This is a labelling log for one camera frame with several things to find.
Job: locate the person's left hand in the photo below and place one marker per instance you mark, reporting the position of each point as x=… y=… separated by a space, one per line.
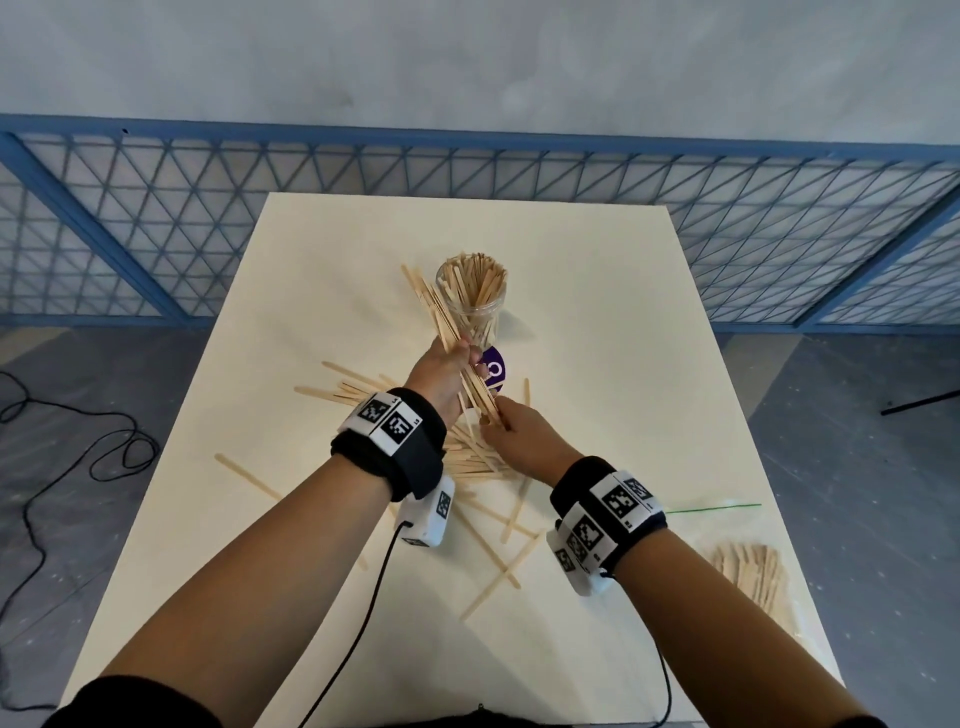
x=435 y=375

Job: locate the person's right hand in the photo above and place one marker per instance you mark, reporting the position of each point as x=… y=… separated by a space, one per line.
x=536 y=442

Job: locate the person's right fingers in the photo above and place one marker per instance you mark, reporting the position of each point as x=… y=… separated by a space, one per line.
x=499 y=416

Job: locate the person's left fingers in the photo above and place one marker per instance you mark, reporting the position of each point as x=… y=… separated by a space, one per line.
x=474 y=360

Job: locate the bundle of wooden sticks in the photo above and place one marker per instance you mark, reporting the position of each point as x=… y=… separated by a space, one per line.
x=450 y=319

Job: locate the person's left forearm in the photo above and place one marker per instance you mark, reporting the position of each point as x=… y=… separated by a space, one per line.
x=247 y=577

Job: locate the person's right forearm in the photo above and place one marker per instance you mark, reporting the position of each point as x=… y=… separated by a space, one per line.
x=720 y=622

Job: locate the purple jar lid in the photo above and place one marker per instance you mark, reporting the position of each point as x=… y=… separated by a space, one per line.
x=495 y=369

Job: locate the clear plastic jar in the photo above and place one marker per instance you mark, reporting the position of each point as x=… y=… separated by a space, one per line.
x=480 y=319

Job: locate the scattered pile of wooden sticks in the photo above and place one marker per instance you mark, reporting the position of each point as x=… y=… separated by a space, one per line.
x=480 y=469

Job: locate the wooden sticks inside jar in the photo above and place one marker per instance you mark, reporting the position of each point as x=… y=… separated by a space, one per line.
x=472 y=281

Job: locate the black left wrist band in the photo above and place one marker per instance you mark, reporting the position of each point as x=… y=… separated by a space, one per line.
x=412 y=461

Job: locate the black wrist band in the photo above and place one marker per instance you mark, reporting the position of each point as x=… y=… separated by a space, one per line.
x=412 y=461
x=637 y=525

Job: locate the black right wrist band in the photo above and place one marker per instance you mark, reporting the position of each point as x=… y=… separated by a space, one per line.
x=637 y=525

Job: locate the clear bag of wooden sticks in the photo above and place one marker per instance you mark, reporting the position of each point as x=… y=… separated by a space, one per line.
x=754 y=574

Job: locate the blue metal mesh fence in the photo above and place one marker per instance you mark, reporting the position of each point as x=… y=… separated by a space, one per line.
x=150 y=225

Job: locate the black stand leg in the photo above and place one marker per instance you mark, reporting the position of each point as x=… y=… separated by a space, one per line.
x=922 y=403

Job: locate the person's black shirt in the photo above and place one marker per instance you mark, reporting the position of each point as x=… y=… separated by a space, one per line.
x=127 y=709

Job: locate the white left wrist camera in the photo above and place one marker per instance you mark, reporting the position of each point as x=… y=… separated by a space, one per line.
x=424 y=521

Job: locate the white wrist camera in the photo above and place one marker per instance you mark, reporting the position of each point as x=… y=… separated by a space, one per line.
x=424 y=521
x=577 y=570

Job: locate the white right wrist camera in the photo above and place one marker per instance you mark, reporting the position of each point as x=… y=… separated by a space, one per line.
x=577 y=570

